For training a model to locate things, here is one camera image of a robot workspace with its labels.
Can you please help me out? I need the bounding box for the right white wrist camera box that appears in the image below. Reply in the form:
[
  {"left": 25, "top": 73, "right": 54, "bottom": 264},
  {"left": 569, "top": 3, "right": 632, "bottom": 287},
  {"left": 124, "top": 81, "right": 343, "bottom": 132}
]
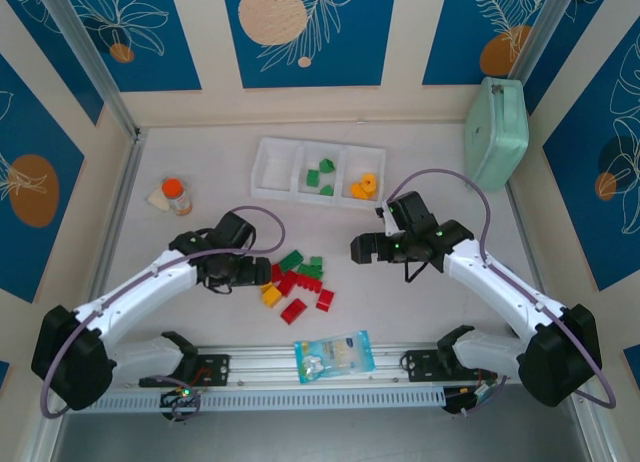
[{"left": 374, "top": 200, "right": 399, "bottom": 238}]

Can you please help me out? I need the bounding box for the white three-compartment container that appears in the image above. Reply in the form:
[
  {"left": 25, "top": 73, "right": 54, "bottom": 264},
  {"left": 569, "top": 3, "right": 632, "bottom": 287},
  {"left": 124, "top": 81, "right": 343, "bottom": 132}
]
[{"left": 249, "top": 136, "right": 388, "bottom": 215}]

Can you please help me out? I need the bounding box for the mint green zip case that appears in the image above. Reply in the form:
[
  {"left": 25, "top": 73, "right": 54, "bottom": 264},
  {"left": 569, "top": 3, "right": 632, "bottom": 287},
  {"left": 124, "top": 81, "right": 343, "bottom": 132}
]
[{"left": 463, "top": 76, "right": 530, "bottom": 192}]

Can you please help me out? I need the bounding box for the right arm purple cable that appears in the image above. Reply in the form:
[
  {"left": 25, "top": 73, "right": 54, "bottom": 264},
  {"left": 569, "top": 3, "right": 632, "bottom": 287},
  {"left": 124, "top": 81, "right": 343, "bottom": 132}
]
[{"left": 387, "top": 168, "right": 617, "bottom": 418}]

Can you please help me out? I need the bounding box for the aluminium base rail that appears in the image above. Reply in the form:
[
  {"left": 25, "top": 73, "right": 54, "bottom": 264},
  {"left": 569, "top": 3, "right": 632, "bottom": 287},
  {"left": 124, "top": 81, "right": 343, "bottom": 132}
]
[{"left": 42, "top": 341, "right": 594, "bottom": 393}]

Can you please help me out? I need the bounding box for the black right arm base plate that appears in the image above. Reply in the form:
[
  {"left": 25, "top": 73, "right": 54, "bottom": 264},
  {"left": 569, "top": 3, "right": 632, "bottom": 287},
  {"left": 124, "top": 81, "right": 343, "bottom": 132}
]
[{"left": 402, "top": 349, "right": 501, "bottom": 383}]

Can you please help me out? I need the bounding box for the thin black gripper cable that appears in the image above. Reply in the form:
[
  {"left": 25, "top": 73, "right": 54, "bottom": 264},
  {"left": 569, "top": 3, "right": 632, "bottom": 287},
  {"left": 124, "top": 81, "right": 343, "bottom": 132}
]
[{"left": 403, "top": 259, "right": 432, "bottom": 284}]

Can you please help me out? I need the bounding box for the aluminium corner post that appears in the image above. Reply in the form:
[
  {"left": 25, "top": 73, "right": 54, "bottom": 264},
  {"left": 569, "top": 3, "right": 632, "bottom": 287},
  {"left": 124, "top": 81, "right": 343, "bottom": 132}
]
[
  {"left": 34, "top": 0, "right": 144, "bottom": 141},
  {"left": 507, "top": 0, "right": 591, "bottom": 83}
]

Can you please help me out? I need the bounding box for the white slotted cable duct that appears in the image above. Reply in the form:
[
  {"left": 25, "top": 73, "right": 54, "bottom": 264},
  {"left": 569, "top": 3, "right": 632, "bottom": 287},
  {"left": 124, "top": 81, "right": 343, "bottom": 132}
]
[{"left": 63, "top": 387, "right": 446, "bottom": 414}]

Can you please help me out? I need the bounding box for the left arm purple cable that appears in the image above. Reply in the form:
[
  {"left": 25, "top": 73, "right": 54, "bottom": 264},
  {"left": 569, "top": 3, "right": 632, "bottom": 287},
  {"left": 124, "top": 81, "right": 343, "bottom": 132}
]
[{"left": 39, "top": 205, "right": 287, "bottom": 423}]

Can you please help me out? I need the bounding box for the orange-lid small bottle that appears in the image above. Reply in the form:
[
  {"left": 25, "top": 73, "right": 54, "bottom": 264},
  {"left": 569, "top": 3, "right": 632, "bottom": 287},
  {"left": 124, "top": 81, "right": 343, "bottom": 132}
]
[{"left": 160, "top": 177, "right": 194, "bottom": 217}]

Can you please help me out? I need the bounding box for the aluminium side rail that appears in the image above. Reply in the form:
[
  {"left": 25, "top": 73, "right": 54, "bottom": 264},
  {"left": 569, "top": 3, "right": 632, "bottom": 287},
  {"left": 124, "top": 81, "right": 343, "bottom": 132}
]
[
  {"left": 503, "top": 181, "right": 564, "bottom": 313},
  {"left": 84, "top": 127, "right": 149, "bottom": 313}
]

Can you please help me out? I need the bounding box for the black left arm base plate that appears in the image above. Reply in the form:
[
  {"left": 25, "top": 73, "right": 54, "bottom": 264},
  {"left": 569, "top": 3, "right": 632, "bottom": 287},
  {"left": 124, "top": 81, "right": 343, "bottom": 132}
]
[{"left": 138, "top": 353, "right": 232, "bottom": 388}]

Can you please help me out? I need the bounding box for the clear blue snack bag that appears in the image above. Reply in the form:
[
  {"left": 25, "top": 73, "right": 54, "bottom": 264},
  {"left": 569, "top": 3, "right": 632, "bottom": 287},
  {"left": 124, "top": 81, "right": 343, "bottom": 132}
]
[{"left": 293, "top": 330, "right": 377, "bottom": 386}]

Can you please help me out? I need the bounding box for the beige wedge piece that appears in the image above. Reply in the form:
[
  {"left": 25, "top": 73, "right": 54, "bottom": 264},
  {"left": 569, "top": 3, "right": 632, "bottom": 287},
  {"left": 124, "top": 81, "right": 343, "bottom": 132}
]
[{"left": 146, "top": 189, "right": 171, "bottom": 213}]

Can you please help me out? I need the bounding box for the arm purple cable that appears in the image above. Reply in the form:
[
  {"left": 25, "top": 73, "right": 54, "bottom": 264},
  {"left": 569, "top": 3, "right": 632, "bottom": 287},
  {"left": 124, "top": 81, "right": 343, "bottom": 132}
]
[
  {"left": 39, "top": 205, "right": 287, "bottom": 423},
  {"left": 387, "top": 168, "right": 617, "bottom": 418}
]

